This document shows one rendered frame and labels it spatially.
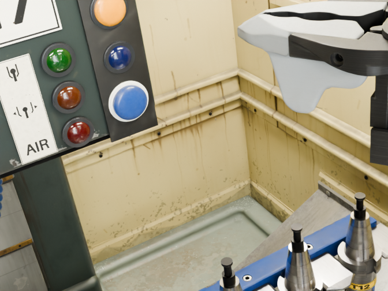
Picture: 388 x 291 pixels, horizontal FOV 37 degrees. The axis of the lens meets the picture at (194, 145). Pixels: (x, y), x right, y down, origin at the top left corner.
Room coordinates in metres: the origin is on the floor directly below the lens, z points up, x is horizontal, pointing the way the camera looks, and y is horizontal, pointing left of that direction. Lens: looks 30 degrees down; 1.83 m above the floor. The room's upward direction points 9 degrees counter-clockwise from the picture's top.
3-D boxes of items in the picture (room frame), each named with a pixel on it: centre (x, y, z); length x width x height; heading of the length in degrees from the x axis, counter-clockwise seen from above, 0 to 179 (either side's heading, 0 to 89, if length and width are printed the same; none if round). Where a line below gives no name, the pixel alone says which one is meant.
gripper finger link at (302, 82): (0.34, -0.07, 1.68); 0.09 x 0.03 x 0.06; 54
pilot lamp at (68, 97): (0.43, 0.09, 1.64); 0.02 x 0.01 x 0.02; 114
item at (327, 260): (0.63, -0.17, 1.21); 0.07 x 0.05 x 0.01; 24
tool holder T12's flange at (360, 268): (0.65, -0.22, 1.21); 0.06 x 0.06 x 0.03
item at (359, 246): (0.65, -0.22, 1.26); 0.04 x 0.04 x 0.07
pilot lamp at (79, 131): (0.43, 0.09, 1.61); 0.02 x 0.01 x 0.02; 114
